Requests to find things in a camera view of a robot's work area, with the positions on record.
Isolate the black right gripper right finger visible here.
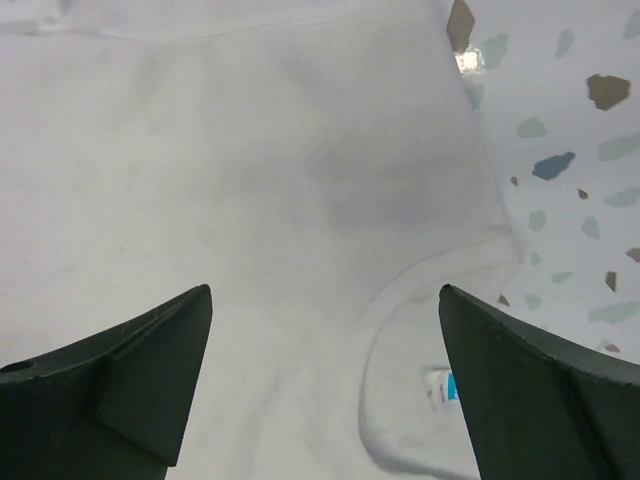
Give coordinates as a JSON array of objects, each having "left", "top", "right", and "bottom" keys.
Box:
[{"left": 438, "top": 285, "right": 639, "bottom": 479}]

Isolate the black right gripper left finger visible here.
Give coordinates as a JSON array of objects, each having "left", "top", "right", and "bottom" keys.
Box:
[{"left": 1, "top": 284, "right": 212, "bottom": 480}]

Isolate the white t-shirt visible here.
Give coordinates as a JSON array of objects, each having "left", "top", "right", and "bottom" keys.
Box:
[{"left": 1, "top": 1, "right": 516, "bottom": 479}]

